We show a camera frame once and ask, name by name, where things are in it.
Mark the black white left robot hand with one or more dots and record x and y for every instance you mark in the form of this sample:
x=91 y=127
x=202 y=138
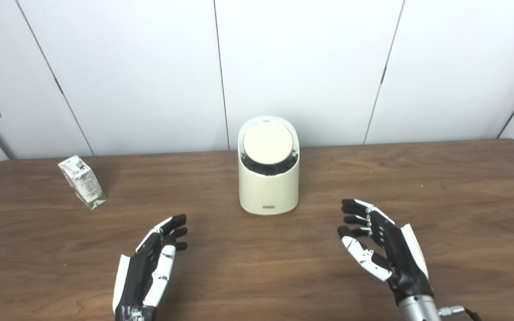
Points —
x=138 y=272

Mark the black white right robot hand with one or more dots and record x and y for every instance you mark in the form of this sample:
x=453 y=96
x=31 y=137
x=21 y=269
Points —
x=400 y=254

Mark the white green milk carton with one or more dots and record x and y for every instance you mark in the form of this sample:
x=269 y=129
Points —
x=85 y=183

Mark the cream-colored round bin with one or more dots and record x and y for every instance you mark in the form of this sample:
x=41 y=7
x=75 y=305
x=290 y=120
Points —
x=268 y=191

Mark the cream round bin lid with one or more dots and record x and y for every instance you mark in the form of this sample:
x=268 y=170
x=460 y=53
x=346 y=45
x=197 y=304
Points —
x=267 y=142

